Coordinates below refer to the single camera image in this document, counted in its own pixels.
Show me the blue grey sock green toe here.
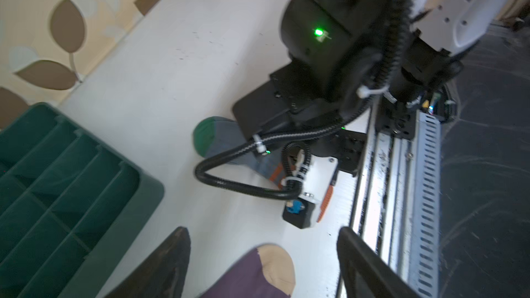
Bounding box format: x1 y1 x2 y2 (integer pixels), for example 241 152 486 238
193 117 288 191

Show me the green divided plastic tray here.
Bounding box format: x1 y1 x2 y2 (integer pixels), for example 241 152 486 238
1 103 164 297

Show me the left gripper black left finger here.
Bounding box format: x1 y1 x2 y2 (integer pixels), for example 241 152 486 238
106 226 191 297

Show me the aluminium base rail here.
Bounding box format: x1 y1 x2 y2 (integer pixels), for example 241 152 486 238
333 103 441 297

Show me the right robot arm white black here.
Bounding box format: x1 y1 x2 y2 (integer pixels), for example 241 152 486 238
225 0 507 176

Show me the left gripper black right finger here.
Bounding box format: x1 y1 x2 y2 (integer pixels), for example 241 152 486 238
337 226 418 298

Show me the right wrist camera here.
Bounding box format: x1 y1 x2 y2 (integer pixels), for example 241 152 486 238
282 156 338 229

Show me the purple sock beige toe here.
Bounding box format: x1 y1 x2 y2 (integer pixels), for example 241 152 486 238
202 244 296 297

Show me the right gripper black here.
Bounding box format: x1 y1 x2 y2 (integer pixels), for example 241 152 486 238
232 62 367 176

